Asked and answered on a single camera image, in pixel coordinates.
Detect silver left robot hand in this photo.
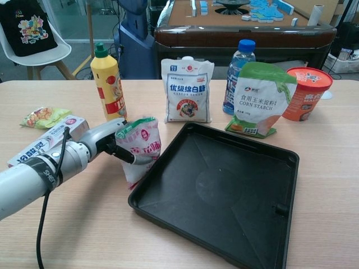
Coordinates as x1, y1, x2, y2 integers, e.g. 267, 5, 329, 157
68, 117, 149, 166

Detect small white pink bag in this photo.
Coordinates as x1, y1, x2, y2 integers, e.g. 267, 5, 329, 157
114, 115, 163, 191

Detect black plastic tray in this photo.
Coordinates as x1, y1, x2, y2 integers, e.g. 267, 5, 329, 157
127, 122, 300, 269

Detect white pink toothpaste box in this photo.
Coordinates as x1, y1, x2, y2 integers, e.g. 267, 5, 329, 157
7, 115, 90, 169

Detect yellow squeeze bottle green cap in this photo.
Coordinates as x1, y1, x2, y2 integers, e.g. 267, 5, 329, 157
90, 41, 130, 122

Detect yellow green snack packet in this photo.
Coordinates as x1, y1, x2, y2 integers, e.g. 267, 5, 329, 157
19, 106, 73, 130

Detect white chair wooden legs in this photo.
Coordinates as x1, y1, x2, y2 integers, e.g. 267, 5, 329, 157
0, 16, 76, 81

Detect white sugar bag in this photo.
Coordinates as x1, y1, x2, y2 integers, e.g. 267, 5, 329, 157
160, 57, 215, 124

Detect black printed bag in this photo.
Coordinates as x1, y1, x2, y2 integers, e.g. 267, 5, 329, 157
0, 0, 59, 57

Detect blue sports drink bottle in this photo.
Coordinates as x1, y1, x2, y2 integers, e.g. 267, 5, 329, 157
222, 39, 256, 115

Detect brown mahjong table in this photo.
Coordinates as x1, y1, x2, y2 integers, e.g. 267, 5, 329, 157
153, 0, 338, 81

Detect green white corn starch pouch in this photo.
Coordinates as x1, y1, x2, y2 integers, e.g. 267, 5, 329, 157
224, 62, 298, 140

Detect black mahjong table centre dome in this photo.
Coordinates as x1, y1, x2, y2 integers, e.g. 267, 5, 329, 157
214, 0, 250, 16

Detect orange instant noodle cup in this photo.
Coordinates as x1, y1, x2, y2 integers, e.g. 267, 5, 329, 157
282, 67, 334, 122

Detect white paper roll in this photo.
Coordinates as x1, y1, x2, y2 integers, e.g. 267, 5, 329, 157
307, 4, 325, 26

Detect white cardboard box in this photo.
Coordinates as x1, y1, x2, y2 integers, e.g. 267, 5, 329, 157
325, 47, 359, 73

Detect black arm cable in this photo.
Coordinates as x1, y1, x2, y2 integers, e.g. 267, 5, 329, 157
36, 127, 71, 269

